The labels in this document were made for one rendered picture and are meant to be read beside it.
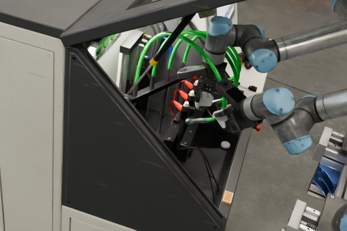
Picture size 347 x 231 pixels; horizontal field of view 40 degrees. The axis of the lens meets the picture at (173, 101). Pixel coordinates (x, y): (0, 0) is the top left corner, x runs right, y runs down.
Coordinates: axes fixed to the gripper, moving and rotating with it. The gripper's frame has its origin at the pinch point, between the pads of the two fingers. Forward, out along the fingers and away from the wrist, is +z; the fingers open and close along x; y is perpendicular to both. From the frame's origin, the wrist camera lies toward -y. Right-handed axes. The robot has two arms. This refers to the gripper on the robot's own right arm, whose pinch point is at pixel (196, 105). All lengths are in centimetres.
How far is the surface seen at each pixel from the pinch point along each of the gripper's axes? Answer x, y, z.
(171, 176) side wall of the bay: -35.0, 1.6, 4.2
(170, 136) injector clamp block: -2.7, -7.0, 15.6
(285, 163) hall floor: 125, 53, 114
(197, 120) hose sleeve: -12.2, 3.0, -2.5
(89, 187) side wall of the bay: -34.9, -25.4, 20.7
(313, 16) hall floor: 402, 59, 114
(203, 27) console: 35.1, -8.4, -14.0
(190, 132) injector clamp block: 3.5, -0.5, 15.5
